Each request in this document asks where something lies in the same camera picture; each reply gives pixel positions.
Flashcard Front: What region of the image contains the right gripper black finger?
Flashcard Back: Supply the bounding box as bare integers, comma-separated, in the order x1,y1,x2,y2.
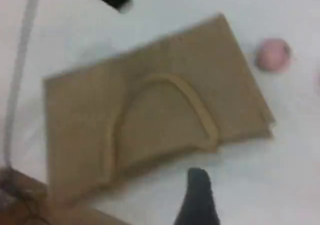
173,167,221,225

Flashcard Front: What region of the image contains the brown burlap bag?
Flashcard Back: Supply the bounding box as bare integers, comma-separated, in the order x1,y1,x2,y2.
42,12,277,205

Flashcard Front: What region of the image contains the pink toy tomato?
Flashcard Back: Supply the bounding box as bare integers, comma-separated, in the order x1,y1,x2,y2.
254,37,293,72

